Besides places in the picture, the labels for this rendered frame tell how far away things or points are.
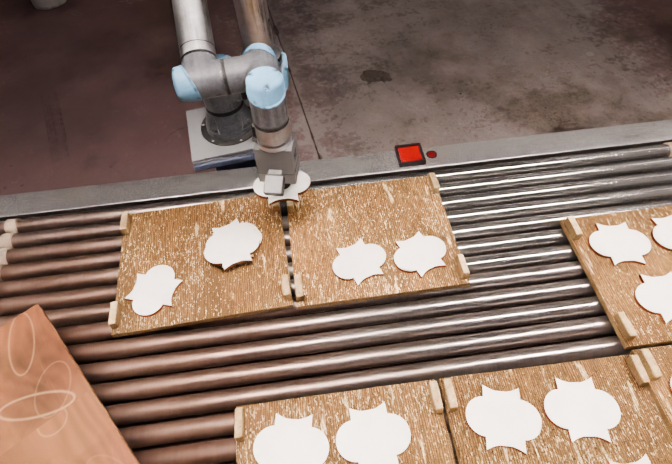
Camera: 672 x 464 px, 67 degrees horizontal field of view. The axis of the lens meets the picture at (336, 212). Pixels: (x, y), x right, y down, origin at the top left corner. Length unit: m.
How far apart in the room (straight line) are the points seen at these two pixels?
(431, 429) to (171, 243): 0.76
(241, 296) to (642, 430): 0.86
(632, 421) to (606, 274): 0.34
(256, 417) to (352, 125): 2.14
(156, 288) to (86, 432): 0.36
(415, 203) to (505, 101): 1.97
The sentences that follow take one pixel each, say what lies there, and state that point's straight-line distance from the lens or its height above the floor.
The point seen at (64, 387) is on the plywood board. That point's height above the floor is 1.04.
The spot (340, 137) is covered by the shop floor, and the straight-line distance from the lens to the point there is 2.91.
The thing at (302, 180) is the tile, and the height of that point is 1.08.
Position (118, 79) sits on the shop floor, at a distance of 3.67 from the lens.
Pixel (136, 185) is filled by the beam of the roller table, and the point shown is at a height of 0.92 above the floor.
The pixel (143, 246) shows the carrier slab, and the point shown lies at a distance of 1.38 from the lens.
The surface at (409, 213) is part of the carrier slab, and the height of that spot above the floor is 0.94.
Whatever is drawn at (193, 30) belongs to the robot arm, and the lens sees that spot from 1.17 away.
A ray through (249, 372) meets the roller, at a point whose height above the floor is 0.92.
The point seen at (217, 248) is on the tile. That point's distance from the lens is 1.28.
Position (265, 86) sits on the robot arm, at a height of 1.38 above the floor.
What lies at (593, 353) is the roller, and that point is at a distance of 1.27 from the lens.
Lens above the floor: 1.98
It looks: 51 degrees down
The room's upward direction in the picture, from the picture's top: 3 degrees counter-clockwise
